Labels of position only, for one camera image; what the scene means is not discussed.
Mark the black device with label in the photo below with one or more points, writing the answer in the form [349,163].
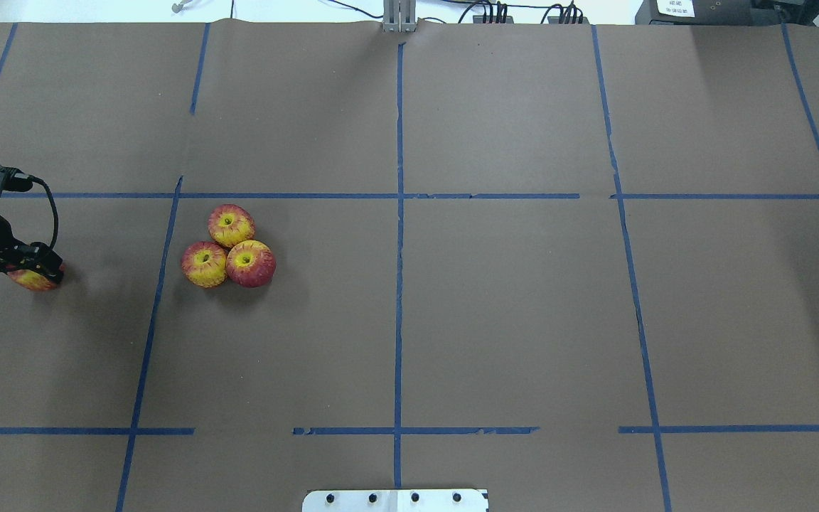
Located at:
[726,13]

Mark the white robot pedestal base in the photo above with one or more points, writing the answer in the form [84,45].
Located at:
[397,500]

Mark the lone red yellow apple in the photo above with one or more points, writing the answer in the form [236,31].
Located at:
[33,281]

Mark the red yellow apple far front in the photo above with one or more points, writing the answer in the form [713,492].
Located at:
[229,224]

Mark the silver aluminium frame post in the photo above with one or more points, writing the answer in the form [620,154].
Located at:
[399,16]

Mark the red yellow apple near pedestal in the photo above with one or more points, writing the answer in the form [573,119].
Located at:
[251,264]

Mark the red yellow apple beside tape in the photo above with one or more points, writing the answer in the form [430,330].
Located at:
[203,264]

